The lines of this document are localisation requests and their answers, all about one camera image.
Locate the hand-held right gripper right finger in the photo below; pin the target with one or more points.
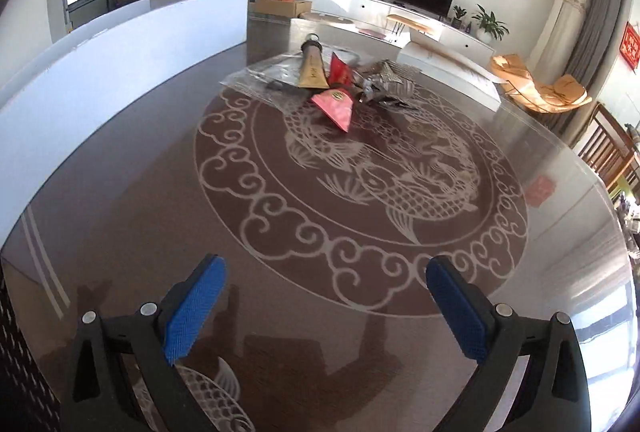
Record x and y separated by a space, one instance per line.
457 312

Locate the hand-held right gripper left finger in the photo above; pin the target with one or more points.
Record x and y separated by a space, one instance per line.
195 312

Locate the rhinestone bow hair clip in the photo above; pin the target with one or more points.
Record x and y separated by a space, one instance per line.
385 84

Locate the clear plastic bag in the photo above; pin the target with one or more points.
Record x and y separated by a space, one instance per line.
260 74

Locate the dark patterned cloth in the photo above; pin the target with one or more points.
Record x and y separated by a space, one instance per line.
22 362

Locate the wooden chair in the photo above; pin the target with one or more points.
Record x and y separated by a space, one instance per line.
607 152

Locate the red envelope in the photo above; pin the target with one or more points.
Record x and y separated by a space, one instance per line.
335 109
341 69

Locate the white flat cardboard box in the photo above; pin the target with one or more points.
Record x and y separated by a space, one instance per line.
450 72

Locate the orange lounge chair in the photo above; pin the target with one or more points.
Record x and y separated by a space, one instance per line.
542 87

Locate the white partition board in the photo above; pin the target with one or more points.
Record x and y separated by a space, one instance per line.
100 87

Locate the gold tapered packet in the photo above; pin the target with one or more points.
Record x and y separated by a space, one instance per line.
312 69

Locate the large potted green plant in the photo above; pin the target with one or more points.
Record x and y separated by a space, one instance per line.
490 24

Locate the wooden stool with metal legs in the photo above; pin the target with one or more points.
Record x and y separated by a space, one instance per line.
409 23

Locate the small potted plant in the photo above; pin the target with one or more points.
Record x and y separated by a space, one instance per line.
459 17

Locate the covered standing air conditioner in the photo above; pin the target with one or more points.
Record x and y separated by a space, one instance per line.
557 27

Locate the grey curtain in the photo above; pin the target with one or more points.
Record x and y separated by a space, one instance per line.
595 42

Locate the open cardboard box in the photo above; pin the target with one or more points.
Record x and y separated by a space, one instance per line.
280 4

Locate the white television cabinet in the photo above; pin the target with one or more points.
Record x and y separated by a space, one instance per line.
350 2

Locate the red wall hanging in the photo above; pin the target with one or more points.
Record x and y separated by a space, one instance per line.
631 47

